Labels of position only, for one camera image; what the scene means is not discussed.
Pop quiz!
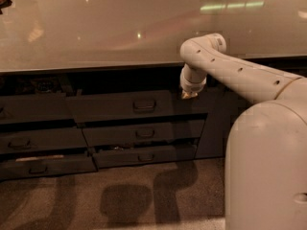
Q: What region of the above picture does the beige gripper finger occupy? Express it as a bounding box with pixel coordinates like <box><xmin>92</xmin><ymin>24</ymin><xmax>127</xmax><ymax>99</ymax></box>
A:
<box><xmin>181</xmin><ymin>91</ymin><xmax>198</xmax><ymax>100</ymax></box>

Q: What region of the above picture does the white robot base body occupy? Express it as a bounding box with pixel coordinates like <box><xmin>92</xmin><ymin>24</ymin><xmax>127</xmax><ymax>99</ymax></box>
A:
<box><xmin>225</xmin><ymin>100</ymin><xmax>307</xmax><ymax>230</ymax></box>

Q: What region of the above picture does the dark grey cabinet door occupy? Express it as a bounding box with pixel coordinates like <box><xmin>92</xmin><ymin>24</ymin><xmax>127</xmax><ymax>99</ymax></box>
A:
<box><xmin>195</xmin><ymin>91</ymin><xmax>248</xmax><ymax>159</ymax></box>

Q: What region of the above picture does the grey counter cabinet frame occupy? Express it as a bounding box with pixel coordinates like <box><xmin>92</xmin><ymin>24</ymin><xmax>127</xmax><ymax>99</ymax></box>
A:
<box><xmin>0</xmin><ymin>55</ymin><xmax>307</xmax><ymax>182</ymax></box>

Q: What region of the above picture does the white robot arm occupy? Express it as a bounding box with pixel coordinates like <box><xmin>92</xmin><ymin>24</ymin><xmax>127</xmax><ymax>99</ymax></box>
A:
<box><xmin>180</xmin><ymin>34</ymin><xmax>307</xmax><ymax>104</ymax></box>

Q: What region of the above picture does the dark grey drawer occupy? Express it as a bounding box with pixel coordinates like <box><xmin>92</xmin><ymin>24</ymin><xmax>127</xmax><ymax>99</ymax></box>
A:
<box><xmin>0</xmin><ymin>154</ymin><xmax>96</xmax><ymax>180</ymax></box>
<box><xmin>66</xmin><ymin>90</ymin><xmax>219</xmax><ymax>123</ymax></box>
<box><xmin>83</xmin><ymin>120</ymin><xmax>204</xmax><ymax>147</ymax></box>
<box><xmin>93</xmin><ymin>144</ymin><xmax>197</xmax><ymax>168</ymax></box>
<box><xmin>0</xmin><ymin>93</ymin><xmax>72</xmax><ymax>125</ymax></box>
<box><xmin>0</xmin><ymin>127</ymin><xmax>87</xmax><ymax>154</ymax></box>

